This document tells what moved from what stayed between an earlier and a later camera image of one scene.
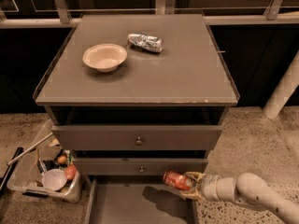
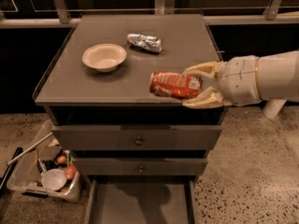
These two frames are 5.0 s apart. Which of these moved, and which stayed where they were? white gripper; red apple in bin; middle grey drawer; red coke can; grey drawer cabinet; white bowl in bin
Moved: white gripper; red coke can
Stayed: red apple in bin; middle grey drawer; white bowl in bin; grey drawer cabinet
